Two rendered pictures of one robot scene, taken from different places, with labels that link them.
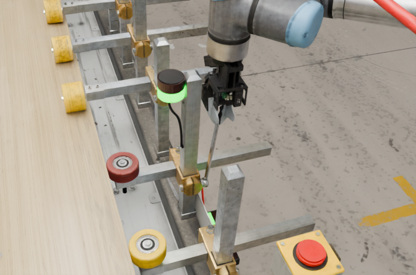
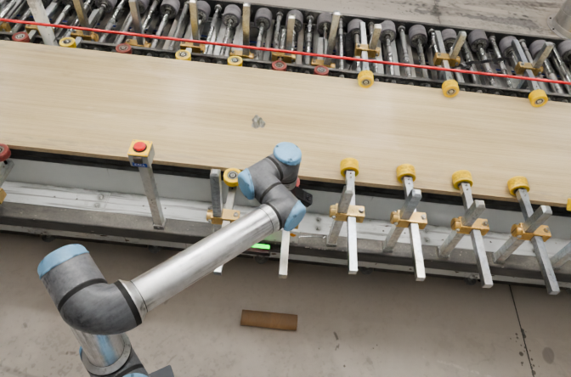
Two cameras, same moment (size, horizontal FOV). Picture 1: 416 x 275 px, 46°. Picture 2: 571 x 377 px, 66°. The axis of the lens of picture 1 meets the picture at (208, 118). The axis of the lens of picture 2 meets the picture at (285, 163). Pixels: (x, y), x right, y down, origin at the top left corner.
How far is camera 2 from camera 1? 163 cm
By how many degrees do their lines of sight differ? 70
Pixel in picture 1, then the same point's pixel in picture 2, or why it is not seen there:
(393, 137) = not seen: outside the picture
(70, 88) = (348, 160)
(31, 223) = (267, 140)
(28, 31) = (445, 167)
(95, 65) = (462, 244)
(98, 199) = not seen: hidden behind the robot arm
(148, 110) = (377, 248)
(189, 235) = not seen: hidden behind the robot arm
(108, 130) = (377, 231)
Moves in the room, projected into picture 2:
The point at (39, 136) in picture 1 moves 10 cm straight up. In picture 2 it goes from (327, 153) to (330, 138)
